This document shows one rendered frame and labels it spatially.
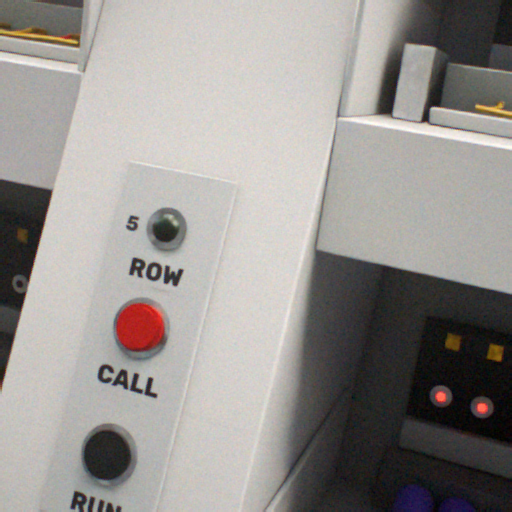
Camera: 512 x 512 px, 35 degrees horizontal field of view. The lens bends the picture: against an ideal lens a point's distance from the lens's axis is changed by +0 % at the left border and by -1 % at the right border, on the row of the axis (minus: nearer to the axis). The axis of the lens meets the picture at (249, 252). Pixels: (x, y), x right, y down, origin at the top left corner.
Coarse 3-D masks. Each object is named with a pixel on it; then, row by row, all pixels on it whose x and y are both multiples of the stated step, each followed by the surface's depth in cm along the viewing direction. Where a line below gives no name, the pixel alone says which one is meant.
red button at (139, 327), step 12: (132, 312) 27; (144, 312) 26; (156, 312) 27; (120, 324) 27; (132, 324) 27; (144, 324) 26; (156, 324) 26; (120, 336) 27; (132, 336) 26; (144, 336) 26; (156, 336) 26; (132, 348) 27; (144, 348) 26
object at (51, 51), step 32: (0, 0) 38; (32, 0) 50; (64, 0) 50; (96, 0) 29; (0, 32) 36; (32, 32) 37; (64, 32) 37; (0, 64) 30; (32, 64) 30; (64, 64) 33; (0, 96) 30; (32, 96) 30; (64, 96) 29; (0, 128) 30; (32, 128) 30; (64, 128) 29; (0, 160) 31; (32, 160) 30
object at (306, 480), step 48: (432, 336) 40; (480, 336) 39; (432, 384) 41; (480, 384) 40; (336, 432) 40; (432, 432) 41; (480, 432) 40; (288, 480) 31; (336, 480) 42; (384, 480) 40; (432, 480) 39; (480, 480) 39
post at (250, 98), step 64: (128, 0) 29; (192, 0) 28; (256, 0) 27; (320, 0) 27; (128, 64) 28; (192, 64) 28; (256, 64) 27; (320, 64) 26; (128, 128) 28; (192, 128) 27; (256, 128) 27; (320, 128) 26; (64, 192) 28; (256, 192) 27; (320, 192) 26; (64, 256) 28; (256, 256) 26; (320, 256) 28; (64, 320) 28; (256, 320) 26; (320, 320) 31; (64, 384) 28; (192, 384) 26; (256, 384) 26; (320, 384) 34; (0, 448) 28; (192, 448) 26; (256, 448) 26
